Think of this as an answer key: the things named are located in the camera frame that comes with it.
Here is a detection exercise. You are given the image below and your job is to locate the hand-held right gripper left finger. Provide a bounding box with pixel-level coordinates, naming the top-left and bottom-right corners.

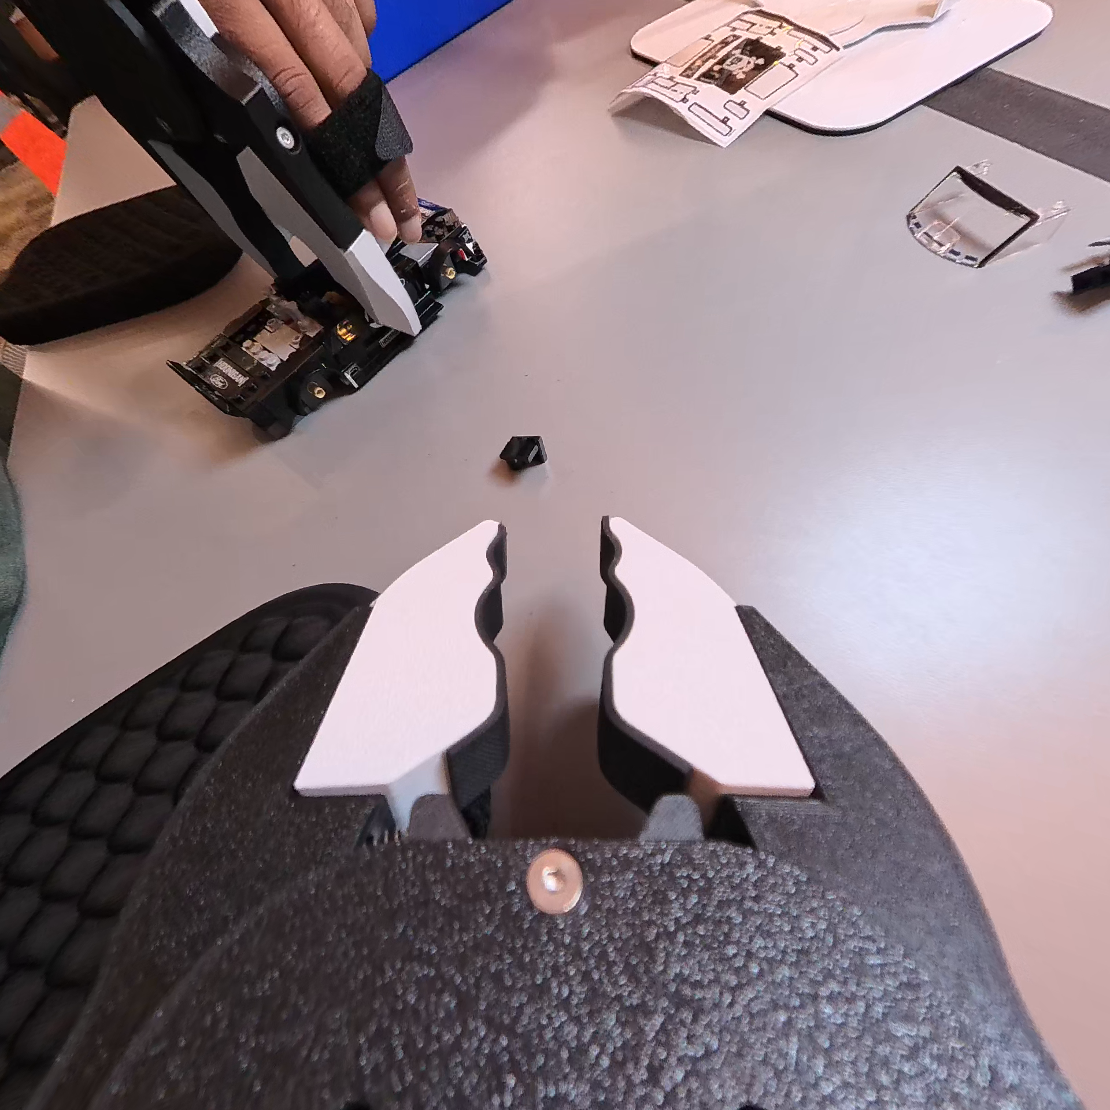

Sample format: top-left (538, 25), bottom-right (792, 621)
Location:
top-left (296, 521), bottom-right (509, 834)

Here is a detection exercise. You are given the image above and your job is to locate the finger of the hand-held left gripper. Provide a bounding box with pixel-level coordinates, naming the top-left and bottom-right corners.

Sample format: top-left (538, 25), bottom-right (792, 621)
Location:
top-left (235, 147), bottom-right (424, 338)

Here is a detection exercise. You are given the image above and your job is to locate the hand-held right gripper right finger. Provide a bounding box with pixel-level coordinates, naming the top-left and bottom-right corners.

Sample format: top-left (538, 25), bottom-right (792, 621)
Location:
top-left (599, 516), bottom-right (817, 802)

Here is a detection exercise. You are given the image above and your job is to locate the black lego car model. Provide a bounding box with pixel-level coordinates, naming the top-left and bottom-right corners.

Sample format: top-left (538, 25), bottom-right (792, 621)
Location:
top-left (167, 198), bottom-right (489, 442)

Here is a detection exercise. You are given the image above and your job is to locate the blue plastic bin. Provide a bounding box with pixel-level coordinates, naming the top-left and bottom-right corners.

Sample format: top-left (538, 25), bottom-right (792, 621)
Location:
top-left (365, 0), bottom-right (518, 85)

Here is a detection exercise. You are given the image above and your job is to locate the clear lego windshield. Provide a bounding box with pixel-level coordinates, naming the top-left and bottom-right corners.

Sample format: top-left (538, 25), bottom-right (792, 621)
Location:
top-left (904, 160), bottom-right (1069, 272)

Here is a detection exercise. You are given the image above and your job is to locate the small black lego piece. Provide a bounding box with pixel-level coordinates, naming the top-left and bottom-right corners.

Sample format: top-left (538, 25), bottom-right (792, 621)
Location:
top-left (1059, 243), bottom-right (1110, 300)

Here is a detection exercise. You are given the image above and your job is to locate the person's left hand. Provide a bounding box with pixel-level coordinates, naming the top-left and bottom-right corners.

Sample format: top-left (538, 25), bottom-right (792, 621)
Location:
top-left (213, 0), bottom-right (426, 247)

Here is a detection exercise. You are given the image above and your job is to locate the black mesh pad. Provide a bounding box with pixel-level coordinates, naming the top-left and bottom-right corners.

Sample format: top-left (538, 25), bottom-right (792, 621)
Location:
top-left (0, 185), bottom-right (245, 348)

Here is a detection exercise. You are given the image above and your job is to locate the white sticker sheet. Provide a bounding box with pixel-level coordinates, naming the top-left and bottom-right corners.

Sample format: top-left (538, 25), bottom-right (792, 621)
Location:
top-left (611, 9), bottom-right (842, 151)

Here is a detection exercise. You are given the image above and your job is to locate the white tray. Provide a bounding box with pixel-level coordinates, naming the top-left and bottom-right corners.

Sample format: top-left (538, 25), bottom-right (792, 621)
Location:
top-left (629, 0), bottom-right (1056, 136)

